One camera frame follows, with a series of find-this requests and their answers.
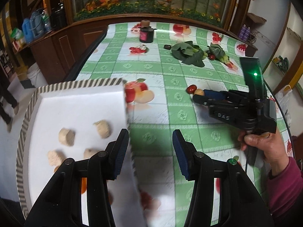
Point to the blue water jug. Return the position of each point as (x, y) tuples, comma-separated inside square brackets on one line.
[(27, 31)]

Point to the red cherry tomato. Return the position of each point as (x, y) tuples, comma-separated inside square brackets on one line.
[(211, 57)]

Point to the pale ridged block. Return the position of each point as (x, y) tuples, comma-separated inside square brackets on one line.
[(103, 128)]

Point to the red jujube date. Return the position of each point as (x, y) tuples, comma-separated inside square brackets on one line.
[(191, 89)]

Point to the speckled pink sponge block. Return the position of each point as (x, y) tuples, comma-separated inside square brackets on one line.
[(55, 158)]

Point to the orange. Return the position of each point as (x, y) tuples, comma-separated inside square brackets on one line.
[(84, 185)]

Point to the dark small fruit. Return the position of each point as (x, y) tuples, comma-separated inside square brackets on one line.
[(167, 47)]

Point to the beige rectangular block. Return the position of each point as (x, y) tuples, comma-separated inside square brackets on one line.
[(88, 153)]

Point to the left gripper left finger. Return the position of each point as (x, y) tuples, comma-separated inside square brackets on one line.
[(59, 203)]

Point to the green leafy vegetable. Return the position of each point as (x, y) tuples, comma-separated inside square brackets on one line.
[(189, 53)]

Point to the grey-blue thermos jug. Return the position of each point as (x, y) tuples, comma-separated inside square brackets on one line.
[(37, 25)]

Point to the tan round longan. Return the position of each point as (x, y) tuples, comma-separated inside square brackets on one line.
[(199, 92)]

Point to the white striped-rim tray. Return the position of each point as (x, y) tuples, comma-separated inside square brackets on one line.
[(76, 105)]

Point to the purple bottles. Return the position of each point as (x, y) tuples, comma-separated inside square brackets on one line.
[(244, 32)]

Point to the black pink-label jar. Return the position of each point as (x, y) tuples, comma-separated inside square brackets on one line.
[(146, 34)]

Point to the white bucket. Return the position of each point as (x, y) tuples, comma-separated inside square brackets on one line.
[(35, 76)]

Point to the beige ridged round block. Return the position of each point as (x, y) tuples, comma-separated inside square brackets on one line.
[(66, 137)]

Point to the green fruit-print tablecloth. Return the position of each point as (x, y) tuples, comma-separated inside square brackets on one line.
[(158, 104)]

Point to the magenta sleeve forearm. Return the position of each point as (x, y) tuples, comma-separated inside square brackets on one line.
[(285, 190)]

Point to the green snack bag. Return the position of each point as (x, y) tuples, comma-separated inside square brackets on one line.
[(18, 39)]

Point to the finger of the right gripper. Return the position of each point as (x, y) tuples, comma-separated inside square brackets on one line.
[(220, 95), (204, 100)]

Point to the wooden cabinet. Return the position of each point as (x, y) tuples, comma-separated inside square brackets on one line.
[(57, 52)]

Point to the person right hand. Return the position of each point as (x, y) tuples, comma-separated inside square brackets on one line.
[(272, 146)]

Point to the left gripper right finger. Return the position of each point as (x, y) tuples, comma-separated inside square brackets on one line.
[(240, 203)]

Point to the green bok choy right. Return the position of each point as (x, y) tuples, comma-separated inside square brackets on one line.
[(219, 53)]

